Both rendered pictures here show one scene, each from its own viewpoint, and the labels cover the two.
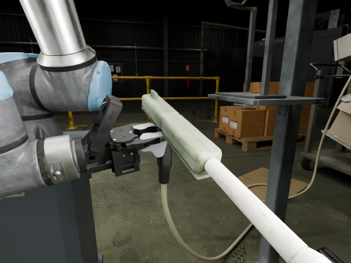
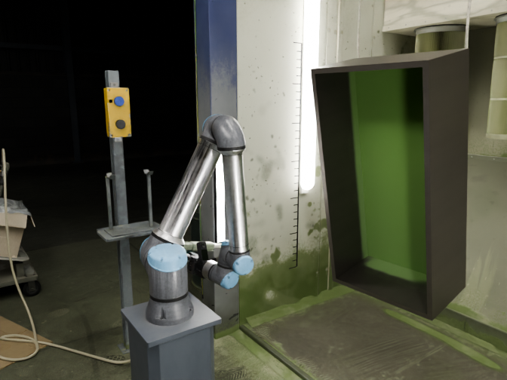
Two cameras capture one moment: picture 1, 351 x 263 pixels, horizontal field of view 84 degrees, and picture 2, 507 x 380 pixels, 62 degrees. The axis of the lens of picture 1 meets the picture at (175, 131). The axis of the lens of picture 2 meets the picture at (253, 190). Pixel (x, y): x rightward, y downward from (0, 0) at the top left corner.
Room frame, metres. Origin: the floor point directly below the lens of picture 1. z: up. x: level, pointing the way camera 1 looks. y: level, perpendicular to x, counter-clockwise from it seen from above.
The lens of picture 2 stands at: (0.90, 2.05, 1.48)
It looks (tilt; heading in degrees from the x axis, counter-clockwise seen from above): 12 degrees down; 247
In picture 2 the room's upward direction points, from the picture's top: straight up
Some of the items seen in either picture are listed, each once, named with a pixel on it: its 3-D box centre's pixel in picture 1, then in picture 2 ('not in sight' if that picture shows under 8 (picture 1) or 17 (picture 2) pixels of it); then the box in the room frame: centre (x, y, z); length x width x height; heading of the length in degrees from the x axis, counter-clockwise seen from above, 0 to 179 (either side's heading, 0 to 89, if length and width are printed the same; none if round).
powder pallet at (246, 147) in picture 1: (261, 135); not in sight; (2.90, -1.33, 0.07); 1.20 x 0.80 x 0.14; 109
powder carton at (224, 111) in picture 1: (235, 118); not in sight; (2.96, -0.92, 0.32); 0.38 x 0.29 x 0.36; 111
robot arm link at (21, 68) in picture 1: (23, 84); (167, 269); (0.61, 0.47, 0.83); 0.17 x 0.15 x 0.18; 90
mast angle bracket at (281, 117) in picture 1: (272, 110); not in sight; (0.68, -0.34, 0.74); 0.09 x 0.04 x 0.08; 102
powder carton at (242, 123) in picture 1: (245, 122); not in sight; (2.66, -0.98, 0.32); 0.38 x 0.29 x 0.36; 109
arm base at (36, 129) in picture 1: (28, 128); (169, 302); (0.61, 0.48, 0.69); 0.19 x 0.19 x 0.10
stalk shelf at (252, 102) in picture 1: (255, 98); (130, 230); (0.67, -0.27, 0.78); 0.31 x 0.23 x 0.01; 12
